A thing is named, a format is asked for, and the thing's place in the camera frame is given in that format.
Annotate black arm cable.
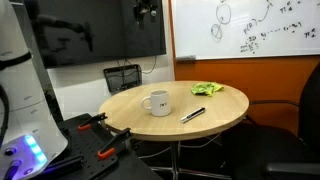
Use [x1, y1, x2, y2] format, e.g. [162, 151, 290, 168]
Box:
[0, 84, 10, 148]

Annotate white cable under table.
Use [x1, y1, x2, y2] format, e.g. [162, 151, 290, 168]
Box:
[138, 132, 223, 160]

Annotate black clamp orange handle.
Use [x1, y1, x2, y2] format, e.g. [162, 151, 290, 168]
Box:
[97, 127, 132, 160]
[77, 112, 108, 132]

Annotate black wire mesh basket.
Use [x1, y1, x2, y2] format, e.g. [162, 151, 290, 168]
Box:
[103, 64, 143, 94]

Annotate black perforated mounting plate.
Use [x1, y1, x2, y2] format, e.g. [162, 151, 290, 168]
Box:
[43, 113, 161, 180]

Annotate white whiteboard with writing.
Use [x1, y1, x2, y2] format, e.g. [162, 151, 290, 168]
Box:
[170, 0, 320, 61]

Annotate black television cables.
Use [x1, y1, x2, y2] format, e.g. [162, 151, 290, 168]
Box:
[115, 55, 158, 88]

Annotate green crumpled cloth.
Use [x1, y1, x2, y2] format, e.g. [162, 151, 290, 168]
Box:
[190, 81, 225, 98]

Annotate metal table leg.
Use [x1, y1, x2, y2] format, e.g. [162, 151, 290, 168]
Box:
[169, 139, 183, 180]

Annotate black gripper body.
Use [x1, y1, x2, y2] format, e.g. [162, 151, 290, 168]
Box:
[133, 0, 160, 12]

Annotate white ceramic mug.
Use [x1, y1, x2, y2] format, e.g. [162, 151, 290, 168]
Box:
[140, 89, 172, 117]

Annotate black wall television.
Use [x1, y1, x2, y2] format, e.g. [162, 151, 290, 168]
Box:
[24, 0, 167, 69]

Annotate black and silver marker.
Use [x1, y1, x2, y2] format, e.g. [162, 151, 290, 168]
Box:
[180, 106, 207, 124]

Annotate whiteboard eraser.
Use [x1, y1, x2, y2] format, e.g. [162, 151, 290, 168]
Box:
[174, 54, 197, 62]

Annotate black office chair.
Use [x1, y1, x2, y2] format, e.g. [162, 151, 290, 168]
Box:
[229, 63, 320, 180]

